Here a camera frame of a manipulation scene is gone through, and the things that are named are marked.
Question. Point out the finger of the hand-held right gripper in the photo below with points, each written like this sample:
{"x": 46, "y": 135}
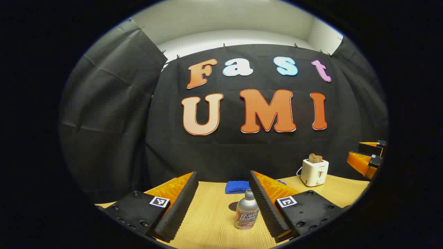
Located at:
{"x": 360, "y": 162}
{"x": 370, "y": 148}

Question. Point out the black backdrop cloth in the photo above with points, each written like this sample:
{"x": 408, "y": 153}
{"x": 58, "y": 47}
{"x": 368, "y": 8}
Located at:
{"x": 225, "y": 152}

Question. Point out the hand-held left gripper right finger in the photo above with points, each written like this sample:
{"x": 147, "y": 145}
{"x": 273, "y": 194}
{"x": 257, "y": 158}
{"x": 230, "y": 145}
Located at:
{"x": 264, "y": 204}

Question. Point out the blue folded towel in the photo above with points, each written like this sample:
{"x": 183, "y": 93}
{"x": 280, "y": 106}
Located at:
{"x": 237, "y": 186}

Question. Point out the toasted bread slice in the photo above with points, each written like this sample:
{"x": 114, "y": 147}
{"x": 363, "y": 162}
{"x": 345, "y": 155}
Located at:
{"x": 312, "y": 158}
{"x": 319, "y": 159}

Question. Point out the silver water bottle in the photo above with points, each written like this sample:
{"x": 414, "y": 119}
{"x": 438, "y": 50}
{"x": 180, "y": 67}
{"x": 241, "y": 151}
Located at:
{"x": 245, "y": 214}

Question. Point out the white toaster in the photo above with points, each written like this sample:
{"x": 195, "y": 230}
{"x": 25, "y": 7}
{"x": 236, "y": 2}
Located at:
{"x": 313, "y": 173}

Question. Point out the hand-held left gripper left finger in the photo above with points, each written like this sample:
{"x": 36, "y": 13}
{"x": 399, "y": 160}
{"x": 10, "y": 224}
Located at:
{"x": 180, "y": 204}

